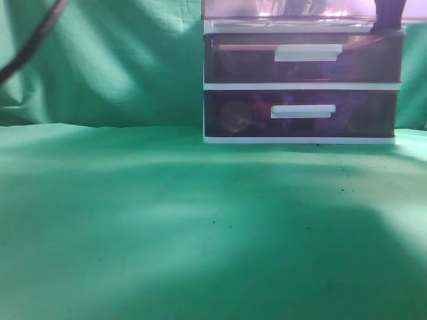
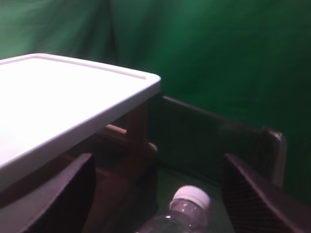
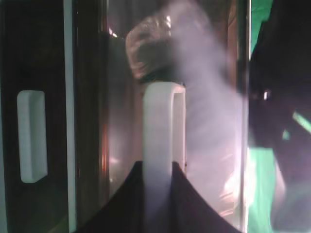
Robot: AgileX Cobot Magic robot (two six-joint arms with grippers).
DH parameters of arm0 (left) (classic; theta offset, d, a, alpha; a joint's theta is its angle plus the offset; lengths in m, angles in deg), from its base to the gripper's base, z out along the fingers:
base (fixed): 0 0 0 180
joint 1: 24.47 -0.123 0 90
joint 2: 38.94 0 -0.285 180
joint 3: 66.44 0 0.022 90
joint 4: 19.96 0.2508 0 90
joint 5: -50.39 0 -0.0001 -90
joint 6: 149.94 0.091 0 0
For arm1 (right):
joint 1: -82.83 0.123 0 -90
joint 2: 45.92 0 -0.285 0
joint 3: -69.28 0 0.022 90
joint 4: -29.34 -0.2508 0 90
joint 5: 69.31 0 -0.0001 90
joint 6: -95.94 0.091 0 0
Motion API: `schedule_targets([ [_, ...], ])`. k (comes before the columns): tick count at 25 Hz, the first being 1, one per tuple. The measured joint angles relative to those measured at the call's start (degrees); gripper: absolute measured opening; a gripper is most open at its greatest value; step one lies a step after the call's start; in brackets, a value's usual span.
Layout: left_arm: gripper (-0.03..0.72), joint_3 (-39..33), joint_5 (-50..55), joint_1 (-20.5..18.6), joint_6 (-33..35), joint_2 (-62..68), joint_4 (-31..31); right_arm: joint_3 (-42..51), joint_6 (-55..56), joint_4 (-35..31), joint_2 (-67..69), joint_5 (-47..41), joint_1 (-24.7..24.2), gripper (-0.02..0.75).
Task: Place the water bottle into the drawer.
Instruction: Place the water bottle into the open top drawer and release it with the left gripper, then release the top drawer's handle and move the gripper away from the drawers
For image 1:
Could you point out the tinted purple drawer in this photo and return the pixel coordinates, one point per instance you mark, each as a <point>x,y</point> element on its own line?
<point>288,9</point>
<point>249,113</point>
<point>303,57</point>

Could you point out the green cloth table cover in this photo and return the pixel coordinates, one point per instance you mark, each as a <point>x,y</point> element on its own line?
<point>152,223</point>

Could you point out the green cloth backdrop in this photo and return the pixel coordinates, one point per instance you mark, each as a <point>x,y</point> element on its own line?
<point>113,64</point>

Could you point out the white plastic drawer cabinet frame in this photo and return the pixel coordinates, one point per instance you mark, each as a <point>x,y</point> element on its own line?
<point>264,26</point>

